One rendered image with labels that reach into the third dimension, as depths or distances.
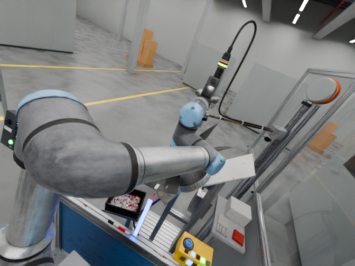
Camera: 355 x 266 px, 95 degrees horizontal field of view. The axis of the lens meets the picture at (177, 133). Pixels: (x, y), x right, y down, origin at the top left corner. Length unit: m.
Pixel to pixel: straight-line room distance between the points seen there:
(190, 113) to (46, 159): 0.38
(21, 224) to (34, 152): 0.28
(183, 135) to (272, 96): 5.82
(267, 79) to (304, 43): 7.11
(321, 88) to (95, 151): 1.26
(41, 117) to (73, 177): 0.11
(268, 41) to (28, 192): 13.00
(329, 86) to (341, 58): 12.14
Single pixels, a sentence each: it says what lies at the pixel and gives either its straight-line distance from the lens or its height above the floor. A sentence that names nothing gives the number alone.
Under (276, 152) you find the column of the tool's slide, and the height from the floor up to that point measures 1.41.
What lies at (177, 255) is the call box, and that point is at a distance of 0.93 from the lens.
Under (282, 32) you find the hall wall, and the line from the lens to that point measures 13.15.
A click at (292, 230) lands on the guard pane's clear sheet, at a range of 1.16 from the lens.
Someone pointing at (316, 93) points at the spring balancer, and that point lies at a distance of 1.33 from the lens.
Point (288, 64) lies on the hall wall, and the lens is 12.99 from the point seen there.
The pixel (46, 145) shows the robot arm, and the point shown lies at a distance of 0.28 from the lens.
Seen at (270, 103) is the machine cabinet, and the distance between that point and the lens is 6.34.
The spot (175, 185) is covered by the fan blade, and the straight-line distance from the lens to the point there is 0.92.
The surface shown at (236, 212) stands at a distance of 1.39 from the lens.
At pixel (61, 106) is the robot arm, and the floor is 1.67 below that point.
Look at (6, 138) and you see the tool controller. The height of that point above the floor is 1.12.
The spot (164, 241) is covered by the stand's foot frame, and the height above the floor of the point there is 0.08.
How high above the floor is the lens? 1.84
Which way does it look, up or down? 29 degrees down
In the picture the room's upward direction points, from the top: 24 degrees clockwise
